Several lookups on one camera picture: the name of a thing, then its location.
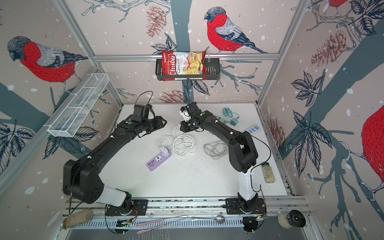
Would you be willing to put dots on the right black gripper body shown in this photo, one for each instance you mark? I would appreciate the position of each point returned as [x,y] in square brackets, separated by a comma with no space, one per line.
[187,126]

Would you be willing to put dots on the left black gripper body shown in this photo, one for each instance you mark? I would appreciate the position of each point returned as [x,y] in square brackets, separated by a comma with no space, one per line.
[151,125]

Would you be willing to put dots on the white charger adapter with cable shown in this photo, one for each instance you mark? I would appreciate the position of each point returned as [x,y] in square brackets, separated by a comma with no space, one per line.
[186,118]

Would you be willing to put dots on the small white plug adapter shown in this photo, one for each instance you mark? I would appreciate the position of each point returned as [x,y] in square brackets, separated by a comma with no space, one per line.
[166,149]

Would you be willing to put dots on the purple power strip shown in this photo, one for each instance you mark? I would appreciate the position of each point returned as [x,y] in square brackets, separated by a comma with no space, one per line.
[158,160]

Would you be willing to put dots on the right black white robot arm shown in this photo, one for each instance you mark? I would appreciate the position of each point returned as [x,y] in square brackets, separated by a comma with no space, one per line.
[241,149]

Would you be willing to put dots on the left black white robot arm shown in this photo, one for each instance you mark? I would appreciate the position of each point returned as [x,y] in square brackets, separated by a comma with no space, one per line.
[81,178]

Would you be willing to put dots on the red Chuba cassava chips bag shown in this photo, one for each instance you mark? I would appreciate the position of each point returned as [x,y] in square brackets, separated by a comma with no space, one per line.
[182,63]

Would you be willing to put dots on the white blue power strip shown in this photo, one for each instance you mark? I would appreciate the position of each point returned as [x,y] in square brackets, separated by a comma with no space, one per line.
[254,129]

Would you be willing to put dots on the glass spice jar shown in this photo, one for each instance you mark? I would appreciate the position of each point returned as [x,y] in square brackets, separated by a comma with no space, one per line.
[268,173]

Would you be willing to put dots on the pink chopsticks pair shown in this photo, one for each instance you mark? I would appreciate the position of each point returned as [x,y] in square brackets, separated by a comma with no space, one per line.
[160,223]

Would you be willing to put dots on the metal spoon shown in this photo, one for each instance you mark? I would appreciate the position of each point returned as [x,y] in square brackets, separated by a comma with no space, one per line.
[219,219]

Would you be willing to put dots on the black white tape roll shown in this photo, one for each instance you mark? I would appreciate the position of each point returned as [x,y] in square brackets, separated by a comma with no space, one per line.
[294,218]

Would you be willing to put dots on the black wall basket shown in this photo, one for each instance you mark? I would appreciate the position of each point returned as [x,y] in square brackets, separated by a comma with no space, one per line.
[212,68]

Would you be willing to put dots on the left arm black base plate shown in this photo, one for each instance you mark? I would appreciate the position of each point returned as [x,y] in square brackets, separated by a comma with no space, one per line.
[136,207]

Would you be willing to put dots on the white wire mesh basket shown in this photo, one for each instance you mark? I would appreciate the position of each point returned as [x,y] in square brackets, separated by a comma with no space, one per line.
[81,102]

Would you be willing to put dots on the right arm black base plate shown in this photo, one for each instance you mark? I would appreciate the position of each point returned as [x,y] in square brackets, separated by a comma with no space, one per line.
[235,206]

